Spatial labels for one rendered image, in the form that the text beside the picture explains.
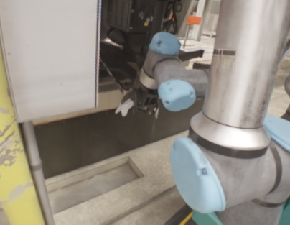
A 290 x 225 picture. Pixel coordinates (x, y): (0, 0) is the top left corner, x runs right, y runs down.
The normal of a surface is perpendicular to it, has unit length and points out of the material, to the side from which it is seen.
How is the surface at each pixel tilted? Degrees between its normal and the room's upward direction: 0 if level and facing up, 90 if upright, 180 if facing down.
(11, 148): 90
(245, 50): 83
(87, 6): 90
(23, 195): 90
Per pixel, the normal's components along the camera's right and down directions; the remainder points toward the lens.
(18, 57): 0.56, 0.46
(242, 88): -0.36, 0.29
